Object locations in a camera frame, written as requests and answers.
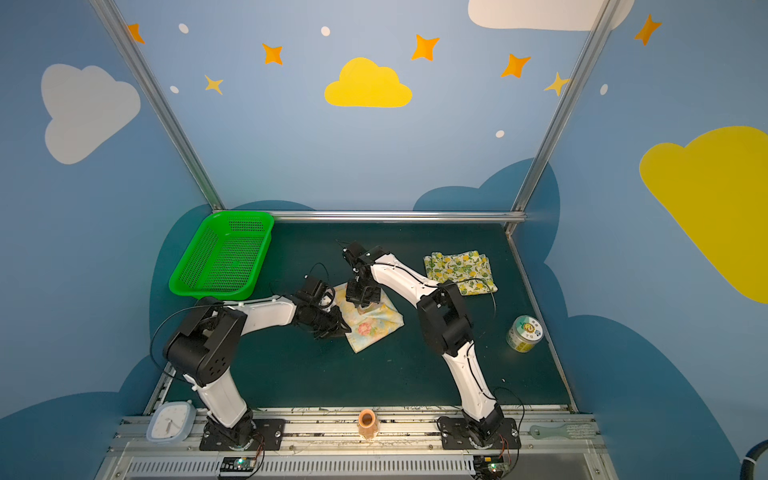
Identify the pink floral skirt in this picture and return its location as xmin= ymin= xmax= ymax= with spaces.
xmin=334 ymin=284 xmax=404 ymax=353

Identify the lemon print skirt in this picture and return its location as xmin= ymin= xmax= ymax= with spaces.
xmin=424 ymin=250 xmax=498 ymax=296

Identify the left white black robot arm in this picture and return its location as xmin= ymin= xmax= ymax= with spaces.
xmin=163 ymin=295 xmax=351 ymax=445

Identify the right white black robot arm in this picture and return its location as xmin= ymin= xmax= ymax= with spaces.
xmin=342 ymin=242 xmax=505 ymax=447

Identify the orange ribbed cup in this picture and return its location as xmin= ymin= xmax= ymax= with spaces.
xmin=357 ymin=408 xmax=379 ymax=441

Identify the green plastic basket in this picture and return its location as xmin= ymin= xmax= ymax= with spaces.
xmin=169 ymin=211 xmax=275 ymax=301

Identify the round green white tin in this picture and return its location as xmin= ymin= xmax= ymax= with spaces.
xmin=506 ymin=315 xmax=544 ymax=353

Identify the left controller board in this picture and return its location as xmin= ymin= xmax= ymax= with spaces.
xmin=218 ymin=456 xmax=260 ymax=478

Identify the controller board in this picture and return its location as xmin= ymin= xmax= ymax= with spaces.
xmin=472 ymin=456 xmax=508 ymax=480
xmin=218 ymin=456 xmax=260 ymax=478

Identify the white square clock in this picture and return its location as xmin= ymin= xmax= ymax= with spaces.
xmin=146 ymin=401 xmax=196 ymax=445

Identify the right controller board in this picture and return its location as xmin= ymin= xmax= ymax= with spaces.
xmin=472 ymin=456 xmax=508 ymax=480

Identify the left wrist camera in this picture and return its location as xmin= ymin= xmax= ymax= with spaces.
xmin=297 ymin=275 xmax=335 ymax=308

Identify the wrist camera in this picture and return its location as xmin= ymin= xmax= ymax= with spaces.
xmin=342 ymin=242 xmax=367 ymax=272
xmin=297 ymin=275 xmax=335 ymax=308

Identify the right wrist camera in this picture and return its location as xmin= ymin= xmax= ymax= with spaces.
xmin=342 ymin=242 xmax=367 ymax=272

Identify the rear aluminium frame rail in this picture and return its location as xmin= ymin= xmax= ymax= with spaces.
xmin=269 ymin=210 xmax=526 ymax=224

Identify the front aluminium rail bed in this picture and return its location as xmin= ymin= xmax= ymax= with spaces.
xmin=96 ymin=405 xmax=618 ymax=479

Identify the right side frame rail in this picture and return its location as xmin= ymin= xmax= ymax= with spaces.
xmin=504 ymin=222 xmax=580 ymax=413

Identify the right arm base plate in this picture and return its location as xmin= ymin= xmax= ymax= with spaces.
xmin=436 ymin=416 xmax=521 ymax=450

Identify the right aluminium frame post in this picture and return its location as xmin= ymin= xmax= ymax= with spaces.
xmin=511 ymin=0 xmax=621 ymax=214

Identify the aluminium frame post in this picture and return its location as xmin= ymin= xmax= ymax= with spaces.
xmin=511 ymin=0 xmax=621 ymax=214
xmin=89 ymin=0 xmax=226 ymax=211

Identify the left aluminium frame post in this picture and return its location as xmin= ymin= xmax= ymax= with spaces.
xmin=89 ymin=0 xmax=226 ymax=211

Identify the black corrugated hose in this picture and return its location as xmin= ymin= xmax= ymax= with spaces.
xmin=739 ymin=439 xmax=768 ymax=480

